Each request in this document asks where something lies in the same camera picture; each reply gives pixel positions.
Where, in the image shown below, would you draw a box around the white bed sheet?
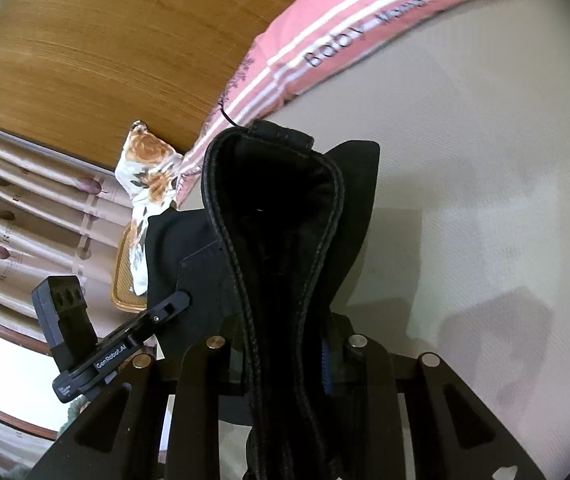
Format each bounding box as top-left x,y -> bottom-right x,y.
165,0 -> 570,480

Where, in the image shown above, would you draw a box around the striped curtain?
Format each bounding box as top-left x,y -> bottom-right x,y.
0,120 -> 158,353

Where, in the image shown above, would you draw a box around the black pants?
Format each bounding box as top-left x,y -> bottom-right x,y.
145,120 -> 382,480

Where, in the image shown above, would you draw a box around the pink striped blanket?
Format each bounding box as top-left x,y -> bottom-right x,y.
175,0 -> 566,212

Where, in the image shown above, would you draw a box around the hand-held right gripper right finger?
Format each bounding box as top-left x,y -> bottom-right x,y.
321,332 -> 548,480

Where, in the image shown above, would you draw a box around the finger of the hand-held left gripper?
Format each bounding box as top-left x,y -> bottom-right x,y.
132,291 -> 194,342

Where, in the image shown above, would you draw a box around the floral cloth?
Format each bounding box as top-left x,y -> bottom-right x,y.
115,120 -> 187,297

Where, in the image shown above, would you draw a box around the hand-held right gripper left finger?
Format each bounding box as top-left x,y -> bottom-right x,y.
28,332 -> 247,480

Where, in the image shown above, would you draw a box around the wicker basket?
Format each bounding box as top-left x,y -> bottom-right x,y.
110,225 -> 149,314

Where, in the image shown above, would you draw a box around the wooden headboard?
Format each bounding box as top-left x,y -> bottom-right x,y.
0,0 -> 366,172

